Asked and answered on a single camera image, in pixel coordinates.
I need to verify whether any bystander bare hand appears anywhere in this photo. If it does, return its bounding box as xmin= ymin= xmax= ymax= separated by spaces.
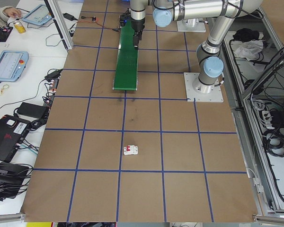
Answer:
xmin=4 ymin=7 xmax=22 ymax=18

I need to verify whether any green conveyor belt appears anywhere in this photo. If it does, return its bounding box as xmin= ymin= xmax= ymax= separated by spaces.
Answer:
xmin=112 ymin=15 xmax=140 ymax=92

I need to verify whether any grey power strip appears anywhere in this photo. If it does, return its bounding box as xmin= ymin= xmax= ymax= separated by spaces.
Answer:
xmin=43 ymin=78 xmax=60 ymax=107

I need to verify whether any blue grey teach pendant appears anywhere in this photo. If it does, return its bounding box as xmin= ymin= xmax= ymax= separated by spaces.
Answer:
xmin=0 ymin=50 xmax=29 ymax=83
xmin=21 ymin=3 xmax=53 ymax=26

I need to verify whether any black cloth bundle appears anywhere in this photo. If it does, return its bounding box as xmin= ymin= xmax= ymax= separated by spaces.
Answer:
xmin=233 ymin=27 xmax=260 ymax=41

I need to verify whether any white cloth bundle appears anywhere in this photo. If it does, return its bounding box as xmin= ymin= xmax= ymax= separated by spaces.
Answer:
xmin=234 ymin=39 xmax=266 ymax=61

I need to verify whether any yellow drink can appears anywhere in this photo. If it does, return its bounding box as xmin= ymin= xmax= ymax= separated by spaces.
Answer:
xmin=13 ymin=20 xmax=27 ymax=34

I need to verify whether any large black power brick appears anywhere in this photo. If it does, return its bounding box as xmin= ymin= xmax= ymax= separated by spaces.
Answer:
xmin=16 ymin=102 xmax=50 ymax=118

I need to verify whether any white power strip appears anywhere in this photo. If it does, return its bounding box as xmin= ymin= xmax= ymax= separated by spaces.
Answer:
xmin=261 ymin=110 xmax=273 ymax=130

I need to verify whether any black adapter block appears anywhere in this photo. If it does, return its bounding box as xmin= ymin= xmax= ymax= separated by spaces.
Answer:
xmin=271 ymin=110 xmax=284 ymax=130

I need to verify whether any black computer red logo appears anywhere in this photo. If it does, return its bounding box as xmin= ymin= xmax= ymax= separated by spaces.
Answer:
xmin=0 ymin=113 xmax=32 ymax=164

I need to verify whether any aluminium profile bar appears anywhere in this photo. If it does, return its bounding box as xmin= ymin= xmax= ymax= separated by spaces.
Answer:
xmin=0 ymin=212 xmax=26 ymax=223
xmin=252 ymin=213 xmax=284 ymax=225

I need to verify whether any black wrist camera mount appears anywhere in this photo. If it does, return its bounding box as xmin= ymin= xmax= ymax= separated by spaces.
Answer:
xmin=119 ymin=8 xmax=131 ymax=27

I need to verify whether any red and black wire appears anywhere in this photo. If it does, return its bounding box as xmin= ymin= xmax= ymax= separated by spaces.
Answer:
xmin=77 ymin=15 xmax=121 ymax=32

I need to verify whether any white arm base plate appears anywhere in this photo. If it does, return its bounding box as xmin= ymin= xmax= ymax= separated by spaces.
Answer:
xmin=183 ymin=72 xmax=224 ymax=104
xmin=176 ymin=20 xmax=207 ymax=33

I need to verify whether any aluminium profile post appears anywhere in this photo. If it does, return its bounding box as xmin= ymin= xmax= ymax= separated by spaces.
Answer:
xmin=44 ymin=0 xmax=74 ymax=51

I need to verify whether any white circuit breaker red switch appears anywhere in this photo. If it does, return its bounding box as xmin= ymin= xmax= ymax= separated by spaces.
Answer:
xmin=123 ymin=144 xmax=139 ymax=156

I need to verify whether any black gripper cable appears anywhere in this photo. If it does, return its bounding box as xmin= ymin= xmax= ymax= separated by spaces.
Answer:
xmin=151 ymin=0 xmax=264 ymax=19

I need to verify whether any metal V-shaped frame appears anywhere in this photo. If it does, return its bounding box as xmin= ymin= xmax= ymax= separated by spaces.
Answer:
xmin=207 ymin=9 xmax=284 ymax=213

